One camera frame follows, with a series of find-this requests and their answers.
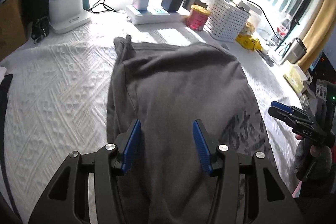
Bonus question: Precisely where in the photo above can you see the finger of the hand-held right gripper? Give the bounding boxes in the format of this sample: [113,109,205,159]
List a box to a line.
[271,101,315,123]
[268,108,313,131]

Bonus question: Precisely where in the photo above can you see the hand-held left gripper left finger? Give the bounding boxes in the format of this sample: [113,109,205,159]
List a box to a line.
[28,119,142,224]

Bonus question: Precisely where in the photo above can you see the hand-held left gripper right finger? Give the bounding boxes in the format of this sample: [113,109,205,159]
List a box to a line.
[192,120,306,224]

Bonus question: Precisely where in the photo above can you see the gray t-shirt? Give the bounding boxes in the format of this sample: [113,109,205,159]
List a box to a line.
[106,35,272,224]

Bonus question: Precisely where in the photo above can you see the person's right hand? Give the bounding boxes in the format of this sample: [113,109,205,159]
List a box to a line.
[294,133,332,182]

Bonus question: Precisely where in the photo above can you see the yellow tissue pack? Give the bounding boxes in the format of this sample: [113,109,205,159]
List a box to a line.
[283,61,311,93]

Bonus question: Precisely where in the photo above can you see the black computer tower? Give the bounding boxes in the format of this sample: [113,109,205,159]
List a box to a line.
[311,49,336,77]

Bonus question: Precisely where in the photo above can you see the steel thermos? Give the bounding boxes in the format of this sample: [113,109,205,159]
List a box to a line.
[280,38,307,65]

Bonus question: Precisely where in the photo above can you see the yellow snack bag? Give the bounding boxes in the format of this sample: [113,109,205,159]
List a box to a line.
[235,30,263,51]

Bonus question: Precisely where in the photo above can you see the clear water bottle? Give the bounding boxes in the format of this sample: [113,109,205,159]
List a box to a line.
[276,18,292,39]

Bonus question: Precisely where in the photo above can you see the yellow curtain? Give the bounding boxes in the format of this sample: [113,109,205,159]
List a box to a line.
[297,0,336,72]

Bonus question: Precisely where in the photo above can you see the clear snack jar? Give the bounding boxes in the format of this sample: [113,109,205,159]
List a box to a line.
[244,7,261,33]

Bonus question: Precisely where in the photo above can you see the white perforated basket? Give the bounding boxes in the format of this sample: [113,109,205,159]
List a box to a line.
[203,0,250,43]

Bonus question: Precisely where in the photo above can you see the red can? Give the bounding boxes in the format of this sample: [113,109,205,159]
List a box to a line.
[186,4,211,31]

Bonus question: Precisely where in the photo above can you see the white power strip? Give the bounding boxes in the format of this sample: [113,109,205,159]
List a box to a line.
[125,5,190,25]

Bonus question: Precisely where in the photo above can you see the black key bunch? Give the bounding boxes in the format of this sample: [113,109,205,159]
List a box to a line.
[31,17,50,44]

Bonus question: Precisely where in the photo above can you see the cardboard box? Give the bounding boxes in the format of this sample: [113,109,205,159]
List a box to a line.
[0,0,28,60]

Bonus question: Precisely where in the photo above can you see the black strap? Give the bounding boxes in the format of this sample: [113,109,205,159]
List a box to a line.
[0,74,19,216]

